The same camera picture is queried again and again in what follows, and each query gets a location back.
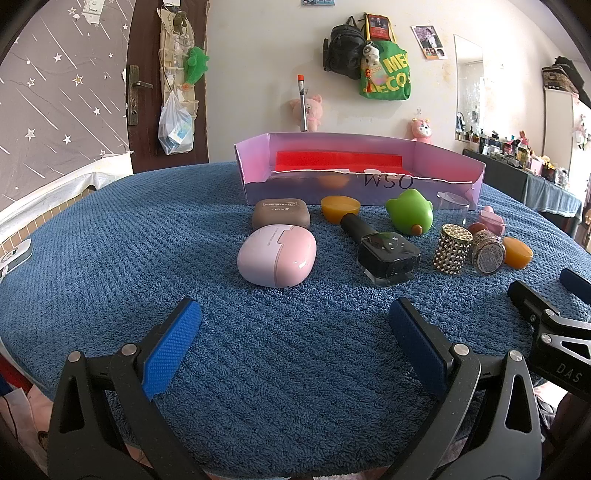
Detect clear hanging organizer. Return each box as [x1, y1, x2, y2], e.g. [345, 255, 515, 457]
[157, 2, 200, 121]

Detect white cabinet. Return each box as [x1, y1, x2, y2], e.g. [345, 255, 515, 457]
[542, 85, 591, 185]

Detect row of cosmetic bottles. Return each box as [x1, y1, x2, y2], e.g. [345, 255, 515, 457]
[455, 124, 571, 181]

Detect pink egg-shaped case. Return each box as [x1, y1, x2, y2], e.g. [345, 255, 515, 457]
[237, 224, 318, 289]

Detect brass door handle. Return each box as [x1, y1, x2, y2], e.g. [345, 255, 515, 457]
[127, 65, 154, 126]

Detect dark dresser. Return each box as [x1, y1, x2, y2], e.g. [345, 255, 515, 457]
[463, 148, 583, 227]

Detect green tote bag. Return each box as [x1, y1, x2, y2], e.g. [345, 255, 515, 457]
[360, 39, 411, 101]

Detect gold studded cap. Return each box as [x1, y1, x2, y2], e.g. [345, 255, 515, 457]
[433, 224, 474, 277]

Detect pink cardboard box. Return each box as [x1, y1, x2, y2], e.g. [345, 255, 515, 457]
[233, 131, 486, 210]

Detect pink plush bear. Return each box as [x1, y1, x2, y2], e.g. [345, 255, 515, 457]
[406, 117, 435, 144]

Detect pink plush pig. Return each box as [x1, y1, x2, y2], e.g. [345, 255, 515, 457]
[289, 95, 323, 132]

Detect blue towel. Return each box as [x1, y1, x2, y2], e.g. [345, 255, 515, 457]
[0, 159, 591, 476]

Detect white plush dog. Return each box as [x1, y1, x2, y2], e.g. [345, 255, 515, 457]
[362, 41, 382, 70]

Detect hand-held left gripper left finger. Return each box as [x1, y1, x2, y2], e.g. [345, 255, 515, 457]
[46, 298, 208, 480]

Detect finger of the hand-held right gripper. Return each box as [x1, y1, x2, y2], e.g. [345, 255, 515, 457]
[507, 279, 591, 345]
[560, 268, 591, 306]

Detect red bag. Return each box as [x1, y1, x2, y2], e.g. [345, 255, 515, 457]
[365, 13, 397, 42]

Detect brown patterned bag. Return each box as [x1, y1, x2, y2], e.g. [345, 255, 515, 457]
[541, 56, 580, 95]

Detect clear plastic cup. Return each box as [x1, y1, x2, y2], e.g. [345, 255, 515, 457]
[436, 191, 471, 224]

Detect small pink bottle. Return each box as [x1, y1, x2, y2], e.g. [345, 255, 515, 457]
[478, 206, 507, 237]

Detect white plastic bag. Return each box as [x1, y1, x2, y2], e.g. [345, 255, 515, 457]
[158, 90, 195, 155]

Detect black nail polish bottle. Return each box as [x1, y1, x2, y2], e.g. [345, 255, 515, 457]
[340, 215, 422, 288]

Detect black backpack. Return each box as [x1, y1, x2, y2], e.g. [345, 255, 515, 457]
[323, 16, 368, 73]

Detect orange half-sphere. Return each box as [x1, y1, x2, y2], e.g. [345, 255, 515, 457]
[502, 236, 534, 268]
[321, 195, 361, 224]

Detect wall mirror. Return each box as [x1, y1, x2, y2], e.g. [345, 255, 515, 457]
[453, 34, 485, 141]

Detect studded round jar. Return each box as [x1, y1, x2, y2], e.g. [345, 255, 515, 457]
[470, 229, 507, 276]

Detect wall photos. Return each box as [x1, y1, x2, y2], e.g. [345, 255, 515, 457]
[412, 25, 446, 61]

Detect metal stick with orange cap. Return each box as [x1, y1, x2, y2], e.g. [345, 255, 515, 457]
[297, 74, 309, 133]

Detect white plastic sheet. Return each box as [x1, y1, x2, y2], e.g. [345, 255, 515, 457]
[0, 150, 134, 241]

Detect brown eyeshadow case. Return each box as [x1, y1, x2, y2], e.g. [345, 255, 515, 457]
[252, 198, 311, 230]

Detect dark brown door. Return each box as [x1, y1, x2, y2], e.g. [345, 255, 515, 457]
[122, 0, 211, 174]

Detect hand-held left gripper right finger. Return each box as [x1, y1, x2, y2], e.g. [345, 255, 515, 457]
[388, 298, 543, 480]

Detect white small device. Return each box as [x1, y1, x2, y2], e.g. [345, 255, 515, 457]
[0, 239, 33, 278]

